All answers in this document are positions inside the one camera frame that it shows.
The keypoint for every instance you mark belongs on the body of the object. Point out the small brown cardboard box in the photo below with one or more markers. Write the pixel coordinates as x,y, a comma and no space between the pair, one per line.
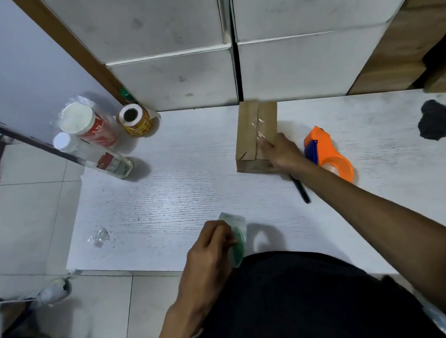
251,131

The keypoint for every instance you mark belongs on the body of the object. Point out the person's left hand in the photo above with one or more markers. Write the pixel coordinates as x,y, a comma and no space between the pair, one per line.
204,269

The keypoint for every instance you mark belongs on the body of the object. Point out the crumpled clear plastic scrap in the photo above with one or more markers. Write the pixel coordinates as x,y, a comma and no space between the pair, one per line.
99,237

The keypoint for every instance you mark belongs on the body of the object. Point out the brown wooden door frame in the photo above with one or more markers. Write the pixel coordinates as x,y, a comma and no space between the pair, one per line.
72,47

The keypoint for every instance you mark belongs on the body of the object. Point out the person's right fingers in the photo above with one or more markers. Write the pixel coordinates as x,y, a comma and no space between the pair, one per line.
269,147

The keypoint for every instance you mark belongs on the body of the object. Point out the black pen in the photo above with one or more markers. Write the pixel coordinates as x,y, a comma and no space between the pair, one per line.
302,192

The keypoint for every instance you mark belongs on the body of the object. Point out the wrapped paper cup stack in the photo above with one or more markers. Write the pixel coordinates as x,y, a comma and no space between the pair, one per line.
85,124

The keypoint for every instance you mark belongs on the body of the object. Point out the clear green-tinted plastic packet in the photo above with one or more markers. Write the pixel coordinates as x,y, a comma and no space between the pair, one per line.
239,225

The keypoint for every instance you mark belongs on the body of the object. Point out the dark grey cloth lump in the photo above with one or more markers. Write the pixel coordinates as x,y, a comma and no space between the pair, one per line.
436,119

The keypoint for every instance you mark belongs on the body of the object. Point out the clear plastic bottle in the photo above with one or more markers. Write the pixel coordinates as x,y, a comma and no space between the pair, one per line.
97,157

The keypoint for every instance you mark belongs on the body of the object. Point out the clear plastic wrap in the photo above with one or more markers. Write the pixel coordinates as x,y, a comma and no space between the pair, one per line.
440,318

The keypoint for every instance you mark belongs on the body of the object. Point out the person's left fingers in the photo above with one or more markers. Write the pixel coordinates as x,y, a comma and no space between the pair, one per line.
219,233

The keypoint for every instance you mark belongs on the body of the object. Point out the person's left forearm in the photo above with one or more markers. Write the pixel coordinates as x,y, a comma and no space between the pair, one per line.
174,337

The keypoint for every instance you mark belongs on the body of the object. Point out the green bottle cap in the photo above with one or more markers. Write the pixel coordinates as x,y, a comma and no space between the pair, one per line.
125,93

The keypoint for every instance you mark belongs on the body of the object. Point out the orange tape dispenser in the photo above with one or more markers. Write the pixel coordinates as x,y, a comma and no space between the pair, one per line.
324,143

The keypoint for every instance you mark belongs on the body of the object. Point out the person's right hand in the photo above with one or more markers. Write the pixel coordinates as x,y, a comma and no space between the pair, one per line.
285,155

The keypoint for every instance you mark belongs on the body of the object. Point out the person's black shirt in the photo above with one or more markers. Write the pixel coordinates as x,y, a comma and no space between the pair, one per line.
295,307

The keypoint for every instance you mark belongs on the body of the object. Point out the person's right forearm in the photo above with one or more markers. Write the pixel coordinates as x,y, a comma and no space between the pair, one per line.
386,228

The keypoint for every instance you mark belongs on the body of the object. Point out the yellow label roll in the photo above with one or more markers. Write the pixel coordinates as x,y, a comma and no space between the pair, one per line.
134,120

